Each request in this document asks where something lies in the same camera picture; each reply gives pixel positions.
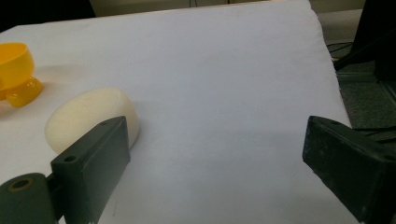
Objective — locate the yellow plastic footed cup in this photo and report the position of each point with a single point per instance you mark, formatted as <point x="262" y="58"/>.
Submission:
<point x="15" y="73"/>

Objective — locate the white table cover sheet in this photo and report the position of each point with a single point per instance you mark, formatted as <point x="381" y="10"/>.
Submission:
<point x="218" y="93"/>

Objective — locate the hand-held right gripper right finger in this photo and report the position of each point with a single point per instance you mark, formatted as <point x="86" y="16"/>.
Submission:
<point x="351" y="165"/>

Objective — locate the cream white oval soap bar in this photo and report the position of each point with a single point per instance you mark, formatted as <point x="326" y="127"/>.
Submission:
<point x="84" y="115"/>

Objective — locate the black metal stand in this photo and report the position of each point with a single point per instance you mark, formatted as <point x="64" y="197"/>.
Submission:
<point x="372" y="40"/>

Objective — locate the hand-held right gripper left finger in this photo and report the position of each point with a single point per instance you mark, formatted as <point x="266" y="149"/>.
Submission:
<point x="93" y="168"/>

